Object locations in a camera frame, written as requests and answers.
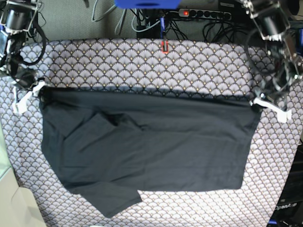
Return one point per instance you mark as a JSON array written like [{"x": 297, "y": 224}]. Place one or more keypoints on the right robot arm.
[{"x": 17, "y": 19}]

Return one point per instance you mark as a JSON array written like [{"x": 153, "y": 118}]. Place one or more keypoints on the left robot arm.
[{"x": 272, "y": 25}]

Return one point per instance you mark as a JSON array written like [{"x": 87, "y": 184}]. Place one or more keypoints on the dark navy T-shirt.
[{"x": 108, "y": 146}]

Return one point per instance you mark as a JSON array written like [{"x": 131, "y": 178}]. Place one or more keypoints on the red table clamp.
[{"x": 165, "y": 46}]

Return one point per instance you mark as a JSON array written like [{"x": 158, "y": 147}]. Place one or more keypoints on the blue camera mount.
[{"x": 147, "y": 4}]

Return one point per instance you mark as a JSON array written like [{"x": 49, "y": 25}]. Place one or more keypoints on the black power strip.
[{"x": 204, "y": 14}]

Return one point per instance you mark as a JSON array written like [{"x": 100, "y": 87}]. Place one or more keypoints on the blue clamp handle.
[{"x": 162, "y": 28}]

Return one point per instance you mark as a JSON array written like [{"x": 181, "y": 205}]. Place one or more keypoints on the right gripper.
[{"x": 24, "y": 79}]

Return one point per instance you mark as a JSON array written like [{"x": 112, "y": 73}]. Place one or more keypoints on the beige chair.
[{"x": 18, "y": 207}]

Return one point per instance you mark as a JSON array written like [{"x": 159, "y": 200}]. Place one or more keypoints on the black OpenArm box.
[{"x": 289, "y": 209}]

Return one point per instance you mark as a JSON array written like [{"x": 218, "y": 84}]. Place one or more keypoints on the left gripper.
[{"x": 272, "y": 95}]

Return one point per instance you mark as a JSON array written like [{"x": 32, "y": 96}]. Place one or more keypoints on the fan-patterned table cloth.
[{"x": 190, "y": 69}]

